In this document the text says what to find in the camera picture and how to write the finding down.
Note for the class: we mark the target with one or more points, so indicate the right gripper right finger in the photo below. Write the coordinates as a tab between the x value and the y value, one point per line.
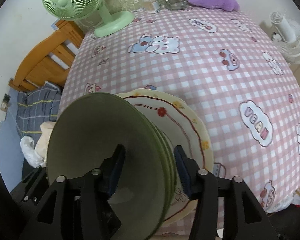
244	218

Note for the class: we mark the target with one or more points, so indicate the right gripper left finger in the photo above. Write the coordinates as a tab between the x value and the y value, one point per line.
78	208

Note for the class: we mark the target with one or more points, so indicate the cream plate yellow flowers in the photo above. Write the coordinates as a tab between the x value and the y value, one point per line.
182	226

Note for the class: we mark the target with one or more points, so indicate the floral ceramic bowl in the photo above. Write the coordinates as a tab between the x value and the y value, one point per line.
166	165
172	159
87	132

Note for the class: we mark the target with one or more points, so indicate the white plate red rim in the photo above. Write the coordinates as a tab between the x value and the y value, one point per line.
178	127

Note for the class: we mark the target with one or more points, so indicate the white plastic bag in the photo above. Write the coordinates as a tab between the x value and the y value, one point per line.
30	154

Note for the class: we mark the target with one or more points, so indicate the blue plaid bedding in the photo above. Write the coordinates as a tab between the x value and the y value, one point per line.
36	107

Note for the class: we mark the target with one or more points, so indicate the pink checkered tablecloth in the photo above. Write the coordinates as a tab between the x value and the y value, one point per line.
227	71

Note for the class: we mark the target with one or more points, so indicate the white floor fan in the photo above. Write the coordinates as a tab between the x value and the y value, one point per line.
286	37

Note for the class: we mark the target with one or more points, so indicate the green desk fan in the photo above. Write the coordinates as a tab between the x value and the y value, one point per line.
71	10

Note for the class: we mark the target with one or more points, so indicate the small white lidded container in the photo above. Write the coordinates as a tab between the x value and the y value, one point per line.
151	6

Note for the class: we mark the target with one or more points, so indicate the wall power outlet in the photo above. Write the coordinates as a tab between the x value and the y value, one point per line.
5	103

